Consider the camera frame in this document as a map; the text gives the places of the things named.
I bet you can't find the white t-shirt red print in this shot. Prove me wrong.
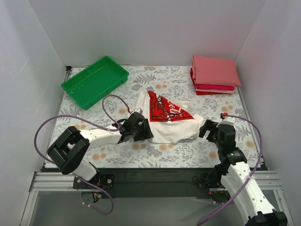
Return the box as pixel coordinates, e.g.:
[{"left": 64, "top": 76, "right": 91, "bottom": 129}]
[{"left": 135, "top": 90, "right": 204, "bottom": 144}]

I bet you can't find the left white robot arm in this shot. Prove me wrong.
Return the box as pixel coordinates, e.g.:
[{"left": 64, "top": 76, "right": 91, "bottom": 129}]
[{"left": 47, "top": 112, "right": 154, "bottom": 188}]

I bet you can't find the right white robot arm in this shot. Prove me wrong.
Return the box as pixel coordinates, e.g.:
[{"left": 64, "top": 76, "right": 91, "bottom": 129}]
[{"left": 199, "top": 114, "right": 288, "bottom": 226}]

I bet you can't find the magenta folded t-shirt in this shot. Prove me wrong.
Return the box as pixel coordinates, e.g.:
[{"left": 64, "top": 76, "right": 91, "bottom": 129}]
[{"left": 194, "top": 84, "right": 235, "bottom": 91}]

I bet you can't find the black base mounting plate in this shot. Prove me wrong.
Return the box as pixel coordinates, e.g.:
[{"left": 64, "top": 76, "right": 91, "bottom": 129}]
[{"left": 72, "top": 167, "right": 242, "bottom": 200}]

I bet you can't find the salmon pink folded t-shirt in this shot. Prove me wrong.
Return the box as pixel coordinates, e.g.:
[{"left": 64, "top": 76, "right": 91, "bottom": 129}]
[{"left": 192, "top": 55, "right": 241, "bottom": 87}]

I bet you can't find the green plastic tray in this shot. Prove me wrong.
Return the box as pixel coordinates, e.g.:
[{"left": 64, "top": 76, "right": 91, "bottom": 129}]
[{"left": 61, "top": 56, "right": 129, "bottom": 110}]

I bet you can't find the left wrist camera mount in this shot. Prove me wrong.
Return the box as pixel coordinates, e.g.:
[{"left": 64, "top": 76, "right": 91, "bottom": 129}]
[{"left": 132, "top": 108, "right": 143, "bottom": 114}]

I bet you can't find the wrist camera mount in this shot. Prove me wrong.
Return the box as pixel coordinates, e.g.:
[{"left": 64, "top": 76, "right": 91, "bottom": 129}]
[
  {"left": 132, "top": 108, "right": 143, "bottom": 114},
  {"left": 218, "top": 113, "right": 235, "bottom": 126}
]

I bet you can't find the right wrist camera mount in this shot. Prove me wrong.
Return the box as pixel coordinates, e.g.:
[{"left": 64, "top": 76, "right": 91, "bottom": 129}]
[{"left": 218, "top": 113, "right": 235, "bottom": 126}]

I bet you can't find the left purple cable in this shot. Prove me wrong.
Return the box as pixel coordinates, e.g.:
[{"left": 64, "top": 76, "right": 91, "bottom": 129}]
[{"left": 34, "top": 94, "right": 132, "bottom": 215}]

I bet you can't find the purple cable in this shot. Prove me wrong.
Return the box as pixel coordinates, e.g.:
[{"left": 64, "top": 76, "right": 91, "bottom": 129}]
[
  {"left": 196, "top": 114, "right": 263, "bottom": 226},
  {"left": 34, "top": 94, "right": 132, "bottom": 215}
]

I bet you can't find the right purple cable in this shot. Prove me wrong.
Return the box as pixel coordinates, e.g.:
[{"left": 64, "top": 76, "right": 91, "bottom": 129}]
[{"left": 196, "top": 114, "right": 263, "bottom": 226}]

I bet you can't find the aluminium frame rail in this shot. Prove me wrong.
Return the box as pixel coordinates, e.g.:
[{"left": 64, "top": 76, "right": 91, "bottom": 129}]
[{"left": 20, "top": 170, "right": 294, "bottom": 226}]

